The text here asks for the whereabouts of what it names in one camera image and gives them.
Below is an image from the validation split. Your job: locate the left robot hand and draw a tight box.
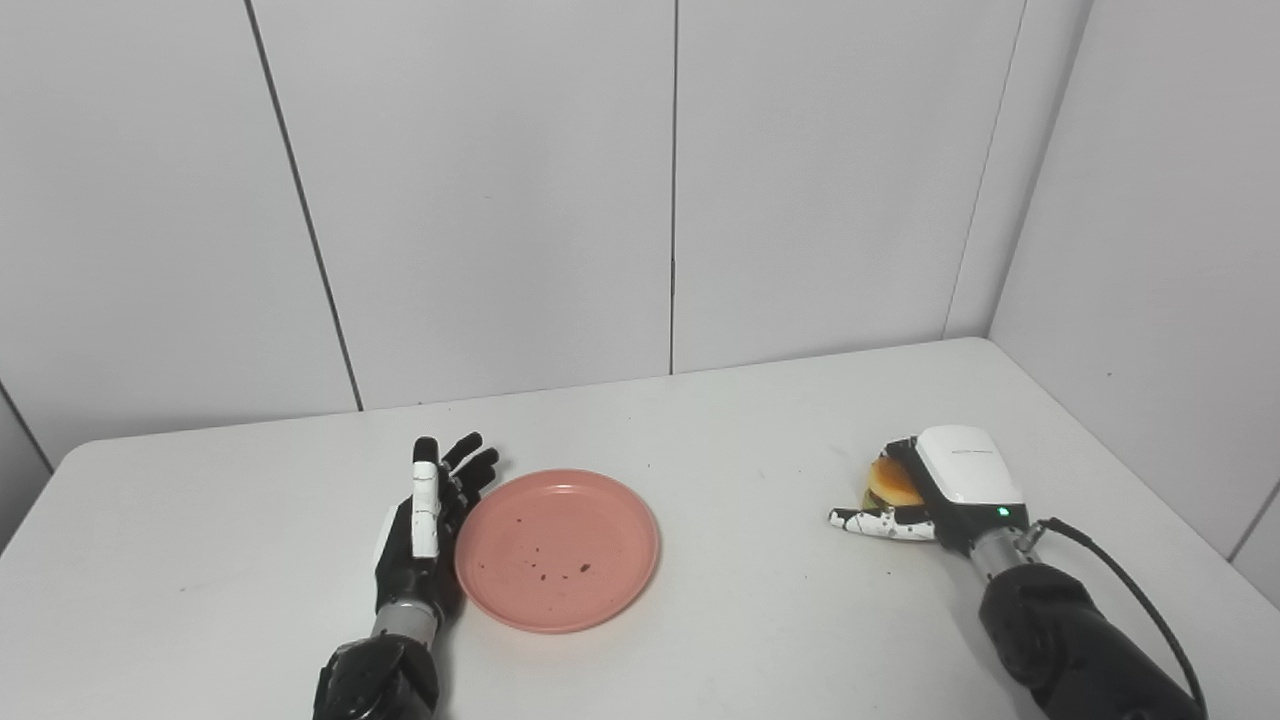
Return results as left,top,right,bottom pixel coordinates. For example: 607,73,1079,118
374,432,500,621

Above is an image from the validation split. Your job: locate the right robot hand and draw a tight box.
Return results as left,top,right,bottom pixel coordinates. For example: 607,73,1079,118
828,425,1030,557

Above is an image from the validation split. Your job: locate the toy hamburger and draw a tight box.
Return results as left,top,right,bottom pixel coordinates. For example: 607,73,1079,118
862,456,926,510

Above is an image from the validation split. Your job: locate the pink plate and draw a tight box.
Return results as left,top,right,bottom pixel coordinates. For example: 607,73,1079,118
454,469,661,635

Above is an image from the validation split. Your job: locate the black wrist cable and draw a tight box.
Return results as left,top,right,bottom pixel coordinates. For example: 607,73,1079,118
1015,517,1211,720

